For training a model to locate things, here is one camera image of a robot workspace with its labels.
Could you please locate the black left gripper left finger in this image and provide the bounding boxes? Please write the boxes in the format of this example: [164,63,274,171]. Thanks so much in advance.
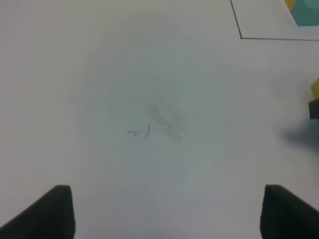
[0,185,76,239]

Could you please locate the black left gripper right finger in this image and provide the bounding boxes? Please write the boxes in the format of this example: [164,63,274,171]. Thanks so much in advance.
[260,185,319,239]

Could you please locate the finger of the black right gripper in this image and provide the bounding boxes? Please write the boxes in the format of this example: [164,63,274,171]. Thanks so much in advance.
[309,99,319,120]

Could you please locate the green template block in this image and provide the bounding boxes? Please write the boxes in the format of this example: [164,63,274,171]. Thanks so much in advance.
[291,0,319,26]

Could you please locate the yellow template block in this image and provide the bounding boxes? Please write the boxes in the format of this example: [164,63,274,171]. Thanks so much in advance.
[284,0,297,11]

